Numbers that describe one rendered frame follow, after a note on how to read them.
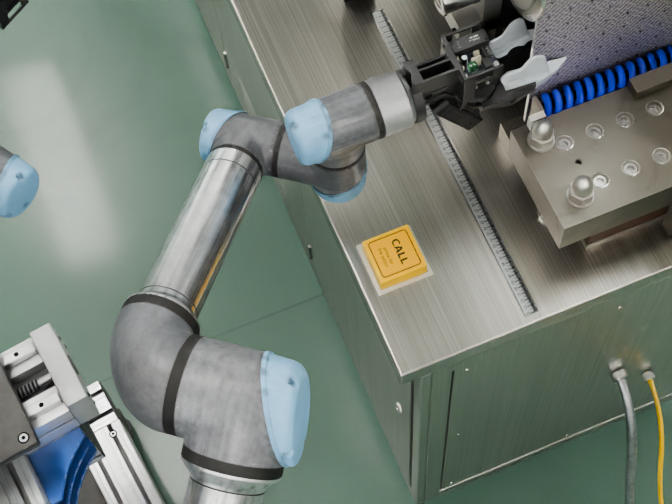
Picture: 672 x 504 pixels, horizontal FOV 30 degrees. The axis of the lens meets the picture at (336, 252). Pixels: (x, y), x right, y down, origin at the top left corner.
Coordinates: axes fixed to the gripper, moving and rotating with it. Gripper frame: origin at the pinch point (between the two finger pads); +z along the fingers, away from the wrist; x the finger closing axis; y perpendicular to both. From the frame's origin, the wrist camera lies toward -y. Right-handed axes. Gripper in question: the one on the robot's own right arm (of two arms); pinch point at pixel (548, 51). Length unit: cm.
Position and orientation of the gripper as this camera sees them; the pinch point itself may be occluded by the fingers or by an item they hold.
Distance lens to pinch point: 165.8
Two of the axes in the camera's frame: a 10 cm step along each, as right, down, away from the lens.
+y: -0.5, -4.1, -9.1
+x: -3.7, -8.4, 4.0
